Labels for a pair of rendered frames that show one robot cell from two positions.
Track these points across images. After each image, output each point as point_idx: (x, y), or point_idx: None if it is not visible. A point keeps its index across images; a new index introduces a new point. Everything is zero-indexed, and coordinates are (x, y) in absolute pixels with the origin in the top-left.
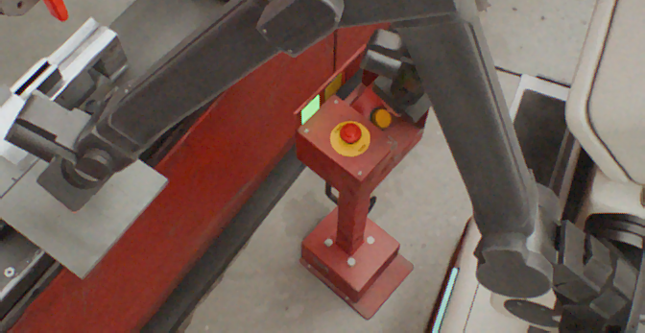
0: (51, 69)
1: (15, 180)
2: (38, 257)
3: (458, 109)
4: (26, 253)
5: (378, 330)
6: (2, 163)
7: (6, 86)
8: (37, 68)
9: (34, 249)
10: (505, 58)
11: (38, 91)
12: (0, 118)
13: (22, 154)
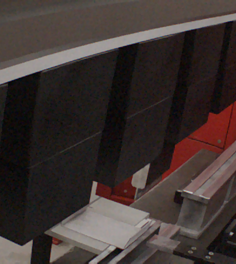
0: (93, 261)
1: (87, 205)
2: (69, 248)
3: None
4: (80, 250)
5: None
6: (105, 214)
7: (128, 240)
8: (108, 263)
9: (76, 251)
10: None
11: (97, 248)
12: (124, 235)
13: (90, 215)
